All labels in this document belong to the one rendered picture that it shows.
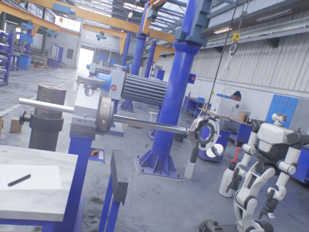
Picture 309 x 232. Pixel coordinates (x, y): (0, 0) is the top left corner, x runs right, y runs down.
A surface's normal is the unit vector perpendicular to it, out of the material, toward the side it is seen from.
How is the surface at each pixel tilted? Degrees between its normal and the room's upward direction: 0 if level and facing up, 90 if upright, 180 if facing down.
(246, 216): 115
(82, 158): 90
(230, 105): 90
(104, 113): 70
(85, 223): 0
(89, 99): 45
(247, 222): 90
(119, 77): 90
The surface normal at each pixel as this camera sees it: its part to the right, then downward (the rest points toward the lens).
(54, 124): 0.72, 0.28
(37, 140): -0.14, 0.14
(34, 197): 0.22, -0.96
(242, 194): -0.72, -0.52
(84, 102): 0.30, -0.53
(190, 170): -0.69, -0.04
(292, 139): -0.90, -0.14
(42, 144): 0.25, 0.22
